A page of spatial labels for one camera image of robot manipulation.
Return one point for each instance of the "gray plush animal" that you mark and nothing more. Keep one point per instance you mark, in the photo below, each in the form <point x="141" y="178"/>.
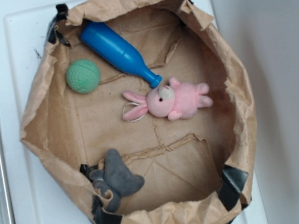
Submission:
<point x="115" y="180"/>

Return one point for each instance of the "brown paper bag bin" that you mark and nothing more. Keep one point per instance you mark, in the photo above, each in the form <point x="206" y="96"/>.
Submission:
<point x="196" y="171"/>

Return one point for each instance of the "pink plush bunny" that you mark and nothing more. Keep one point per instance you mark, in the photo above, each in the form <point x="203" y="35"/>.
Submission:
<point x="174" y="101"/>

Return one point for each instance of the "green textured ball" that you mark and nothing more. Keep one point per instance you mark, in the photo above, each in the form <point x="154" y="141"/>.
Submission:
<point x="83" y="76"/>

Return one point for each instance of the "blue plastic bottle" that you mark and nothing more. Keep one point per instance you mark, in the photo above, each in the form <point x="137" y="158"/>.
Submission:
<point x="118" y="52"/>

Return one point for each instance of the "white plastic tray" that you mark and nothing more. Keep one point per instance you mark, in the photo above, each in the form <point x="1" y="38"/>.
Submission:
<point x="36" y="197"/>

